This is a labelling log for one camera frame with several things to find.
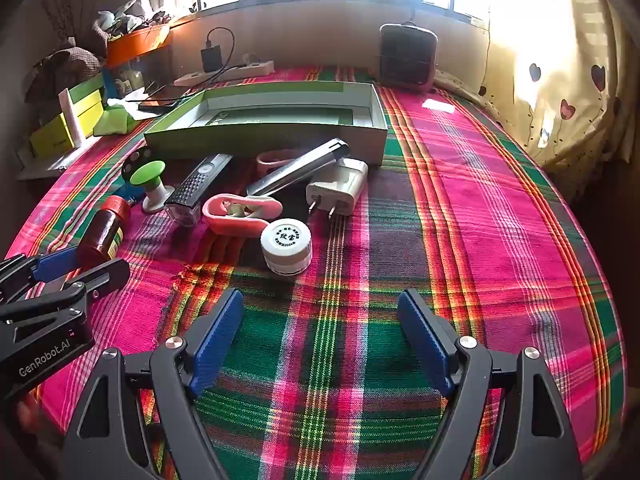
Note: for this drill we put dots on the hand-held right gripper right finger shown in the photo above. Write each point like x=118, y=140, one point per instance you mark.
x=425, y=340

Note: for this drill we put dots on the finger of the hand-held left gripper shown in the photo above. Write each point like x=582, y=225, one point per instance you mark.
x=107, y=271
x=57, y=266

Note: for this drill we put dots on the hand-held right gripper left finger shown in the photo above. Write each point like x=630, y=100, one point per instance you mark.
x=220, y=340

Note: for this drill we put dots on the brown bottle with red cap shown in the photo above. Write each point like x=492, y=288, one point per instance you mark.
x=102, y=232

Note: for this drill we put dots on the blue plastic case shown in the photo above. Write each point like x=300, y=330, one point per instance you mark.
x=127, y=195

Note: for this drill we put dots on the green-capped white spool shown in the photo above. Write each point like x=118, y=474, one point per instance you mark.
x=147, y=172

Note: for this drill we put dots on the black fob with white buttons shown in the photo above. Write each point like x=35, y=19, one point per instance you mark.
x=134, y=160

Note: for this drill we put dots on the small white jar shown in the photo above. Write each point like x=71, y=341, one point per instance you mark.
x=286, y=245

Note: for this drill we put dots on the white charger plug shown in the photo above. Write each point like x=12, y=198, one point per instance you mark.
x=340, y=185

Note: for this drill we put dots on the dark metallic rectangular bar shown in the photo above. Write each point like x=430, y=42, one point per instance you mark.
x=300, y=165

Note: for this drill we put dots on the green cardboard box tray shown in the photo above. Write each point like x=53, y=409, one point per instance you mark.
x=265, y=142

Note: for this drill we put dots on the plaid blanket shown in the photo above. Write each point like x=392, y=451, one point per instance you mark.
x=475, y=220

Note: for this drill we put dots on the yellow-green box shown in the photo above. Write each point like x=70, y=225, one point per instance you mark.
x=55, y=132

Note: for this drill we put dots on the green tissue pack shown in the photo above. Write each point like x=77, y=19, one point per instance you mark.
x=112, y=122

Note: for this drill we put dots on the white paper sheet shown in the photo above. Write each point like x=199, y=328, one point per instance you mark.
x=125, y=101

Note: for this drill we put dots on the black smartphone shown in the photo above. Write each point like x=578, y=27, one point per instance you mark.
x=162, y=99

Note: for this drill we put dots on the blue box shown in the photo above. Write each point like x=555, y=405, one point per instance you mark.
x=109, y=82

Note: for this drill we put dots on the brown checked bag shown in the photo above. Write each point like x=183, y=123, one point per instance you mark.
x=65, y=67

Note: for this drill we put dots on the black charger adapter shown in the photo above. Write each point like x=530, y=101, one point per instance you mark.
x=212, y=59

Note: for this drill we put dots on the grey plug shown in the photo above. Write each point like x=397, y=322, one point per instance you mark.
x=248, y=60

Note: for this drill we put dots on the orange shelf with items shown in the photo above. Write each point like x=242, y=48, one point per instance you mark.
x=125, y=17

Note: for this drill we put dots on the small grey heater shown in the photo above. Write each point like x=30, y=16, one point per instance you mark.
x=406, y=57

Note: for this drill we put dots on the cream curtain with hearts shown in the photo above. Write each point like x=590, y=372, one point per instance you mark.
x=560, y=70

